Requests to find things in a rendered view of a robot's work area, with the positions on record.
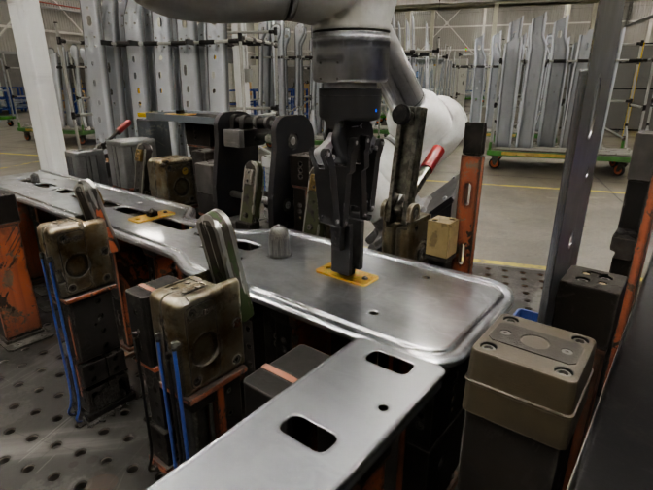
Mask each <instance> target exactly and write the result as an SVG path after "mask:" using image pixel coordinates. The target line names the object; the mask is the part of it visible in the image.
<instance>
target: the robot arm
mask: <svg viewBox="0 0 653 490"><path fill-rule="evenodd" d="M134 1H135V2H136V3H137V4H139V5H141V6H142V7H144V8H146V9H148V10H150V11H152V12H155V13H157V14H160V15H162V16H165V17H168V18H174V19H179V20H188V21H197V22H205V23H225V24H232V23H260V22H265V21H292V22H299V23H303V24H307V25H312V33H313V37H312V44H313V80H314V81H315V82H316V83H324V87H321V88H319V116H320V118H321V119H322V120H325V122H326V129H325V133H324V142H323V143H322V144H321V145H320V146H319V147H318V148H316V147H311V148H310V149H309V156H310V158H311V161H312V163H313V166H314V174H315V183H316V193H317V202H318V211H319V220H320V223H323V224H328V225H330V227H331V271H334V272H337V273H341V274H344V275H347V276H349V275H351V274H352V269H353V266H354V267H355V269H358V270H360V269H362V266H363V233H364V220H366V221H370V222H371V223H372V224H373V225H374V226H375V228H374V229H373V231H372V232H371V233H370V234H369V235H368V236H367V237H366V238H365V242H366V243H367V244H371V243H373V245H374V246H375V247H377V246H379V245H380V244H382V231H383V217H380V207H381V203H382V201H383V200H384V199H386V198H388V197H389V189H390V182H391V174H392V166H393V158H394V150H395V136H396V128H397V124H396V123H395V122H394V121H393V117H392V113H393V110H394V108H395V106H397V105H399V104H405V105H407V106H412V107H426V108H428V111H427V118H426V125H425V133H424V140H423V147H422V154H421V161H420V166H421V164H422V163H423V161H424V159H425V158H426V156H427V155H428V153H429V152H430V150H431V148H432V147H433V145H440V146H442V147H443V148H444V150H445V153H444V154H443V156H442V158H441V159H440V161H439V162H438V163H440V162H441V161H442V160H444V159H445V158H446V157H448V156H449V155H450V154H451V153H452V152H453V151H454V150H455V149H456V147H457V146H458V145H459V144H460V142H461V141H462V139H463V137H464V127H465V122H467V116H466V113H465V111H464V109H463V107H462V106H461V105H460V104H459V103H458V102H457V101H456V100H454V99H452V98H451V97H448V96H443V95H438V96H436V94H435V93H434V92H432V91H429V90H427V89H422V88H421V86H420V84H419V82H418V80H417V78H416V76H415V73H414V71H413V69H412V67H411V65H410V63H409V61H408V59H407V57H406V55H405V52H404V50H403V48H402V46H401V44H400V42H399V40H398V39H397V37H396V34H395V31H394V29H393V27H392V25H391V23H392V18H393V14H394V11H395V6H396V2H397V0H134ZM381 95H382V97H383V99H384V101H385V102H386V104H387V106H388V108H389V111H388V114H387V125H388V131H389V133H390V134H389V135H388V136H387V137H386V138H384V139H382V138H376V137H375V136H373V127H372V121H376V120H378V119H379V118H380V116H381Z"/></svg>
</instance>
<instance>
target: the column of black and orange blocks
mask: <svg viewBox="0 0 653 490"><path fill-rule="evenodd" d="M627 179H628V184H627V187H626V192H625V196H624V201H623V206H622V210H621V215H620V220H619V224H618V228H617V230H616V231H615V233H614V234H613V236H612V239H611V243H610V248H609V249H610V250H612V251H613V252H615V253H614V255H613V257H612V261H611V266H610V269H609V273H614V274H619V275H623V276H627V277H628V283H627V287H626V291H625V295H624V299H623V303H622V307H621V312H620V316H619V320H618V325H617V329H616V332H615V334H614V336H613V338H612V341H611V343H610V346H609V348H608V350H607V352H606V354H605V357H604V361H603V366H602V370H601V378H600V382H599V386H598V391H597V394H596V398H595V403H594V407H593V411H592V416H591V420H592V417H593V415H594V412H595V409H596V406H597V404H598V401H599V398H600V395H601V391H602V388H603V385H604V383H605V380H606V378H607V375H608V373H609V370H610V367H611V364H612V362H613V359H614V356H615V353H616V351H617V348H618V345H619V342H620V340H621V337H622V334H623V331H624V329H625V327H626V324H627V321H628V319H629V316H630V313H631V310H632V308H633V305H634V302H635V299H636V293H637V289H638V285H639V281H640V276H641V272H642V269H643V265H644V261H645V257H646V253H647V249H648V245H649V240H650V236H651V232H652V228H653V131H652V130H641V131H640V132H638V133H637V134H636V138H635V142H634V147H633V151H632V156H631V161H630V165H629V170H628V175H627ZM591 420H590V423H591Z"/></svg>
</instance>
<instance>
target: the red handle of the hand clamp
mask: <svg viewBox="0 0 653 490"><path fill-rule="evenodd" d="M444 153H445V150H444V148H443V147H442V146H440V145H433V147H432V148H431V150H430V152H429V153H428V155H427V156H426V158H425V159H424V161H423V163H422V164H421V166H420V169H419V175H418V183H417V190H416V195H417V194H418V192H419V190H420V189H421V187H422V186H423V184H424V183H425V181H426V180H427V178H428V177H429V175H430V174H431V173H432V171H433V169H434V168H435V167H436V165H437V164H438V162H439V161H440V159H441V158H442V156H443V154H444ZM404 198H405V195H402V197H401V198H400V200H399V201H398V203H397V204H396V206H394V208H393V212H395V215H396V216H400V217H402V212H403V204H404Z"/></svg>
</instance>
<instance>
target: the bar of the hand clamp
mask: <svg viewBox="0 0 653 490"><path fill-rule="evenodd" d="M427 111H428V108H426V107H412V106H407V105H405V104H399V105H397V106H395V108H394V110H393V113H392V117H393V121H394V122H395V123H396V124H397V128H396V136H395V150H394V158H393V166H392V174H391V182H390V189H389V197H388V205H387V213H386V221H388V222H390V221H395V220H396V215H395V212H393V208H394V206H396V204H397V203H398V198H399V195H400V194H403V195H405V198H404V204H403V212H402V219H401V223H402V224H403V225H407V222H406V212H407V208H408V206H409V205H410V204H411V203H415V196H416V190H417V183H418V175H419V168H420V161H421V154H422V147H423V140H424V133H425V125H426V118H427Z"/></svg>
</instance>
